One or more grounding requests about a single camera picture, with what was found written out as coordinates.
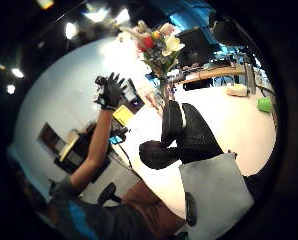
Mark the blue-screen phone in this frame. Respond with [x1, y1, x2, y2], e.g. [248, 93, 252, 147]
[108, 132, 127, 146]

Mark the grey upright post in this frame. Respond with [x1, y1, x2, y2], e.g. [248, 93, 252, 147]
[243, 53, 257, 96]

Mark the dark wall frame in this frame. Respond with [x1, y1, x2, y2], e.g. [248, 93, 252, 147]
[36, 121, 66, 155]

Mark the the person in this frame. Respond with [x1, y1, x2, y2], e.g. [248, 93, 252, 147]
[48, 175, 190, 240]

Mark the green round object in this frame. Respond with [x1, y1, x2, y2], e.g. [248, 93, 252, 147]
[256, 96, 274, 114]

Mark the yellow flat box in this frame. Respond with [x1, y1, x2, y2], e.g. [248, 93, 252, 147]
[111, 104, 135, 128]

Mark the wooden desk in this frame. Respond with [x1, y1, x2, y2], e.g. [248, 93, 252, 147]
[174, 64, 247, 85]

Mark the white marker cube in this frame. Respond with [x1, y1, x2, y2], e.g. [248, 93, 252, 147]
[94, 75, 107, 105]

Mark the mixed flower bouquet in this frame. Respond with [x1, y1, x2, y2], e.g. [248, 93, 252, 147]
[118, 19, 187, 108]

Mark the black computer monitor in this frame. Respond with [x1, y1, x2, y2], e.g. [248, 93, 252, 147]
[176, 26, 221, 68]

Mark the cream round object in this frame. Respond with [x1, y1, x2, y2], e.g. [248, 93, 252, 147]
[225, 83, 250, 98]

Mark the black overhead lamp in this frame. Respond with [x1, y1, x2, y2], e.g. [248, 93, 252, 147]
[210, 17, 247, 47]

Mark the black tablet device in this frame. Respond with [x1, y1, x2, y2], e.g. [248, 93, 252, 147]
[121, 77, 146, 115]

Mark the black low cabinet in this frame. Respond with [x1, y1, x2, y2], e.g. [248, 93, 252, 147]
[53, 123, 112, 184]

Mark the thin black cable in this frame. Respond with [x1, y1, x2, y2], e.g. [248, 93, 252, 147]
[116, 143, 144, 182]

